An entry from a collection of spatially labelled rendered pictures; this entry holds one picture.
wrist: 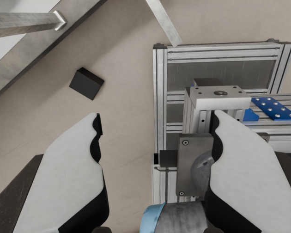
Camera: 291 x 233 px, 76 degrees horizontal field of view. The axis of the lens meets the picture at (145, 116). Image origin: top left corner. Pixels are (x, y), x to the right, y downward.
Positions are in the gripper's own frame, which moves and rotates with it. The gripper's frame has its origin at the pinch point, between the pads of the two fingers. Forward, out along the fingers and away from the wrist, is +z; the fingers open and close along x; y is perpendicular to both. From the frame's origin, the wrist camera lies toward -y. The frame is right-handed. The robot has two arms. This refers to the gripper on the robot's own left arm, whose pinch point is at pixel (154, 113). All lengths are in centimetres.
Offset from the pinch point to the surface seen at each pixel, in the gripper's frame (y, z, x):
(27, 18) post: -6, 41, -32
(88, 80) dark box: 34, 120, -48
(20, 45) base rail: 2, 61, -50
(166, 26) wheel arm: -2.6, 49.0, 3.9
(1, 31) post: -4.0, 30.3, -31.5
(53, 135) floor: 90, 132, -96
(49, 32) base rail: -2, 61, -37
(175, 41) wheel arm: 1.6, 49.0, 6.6
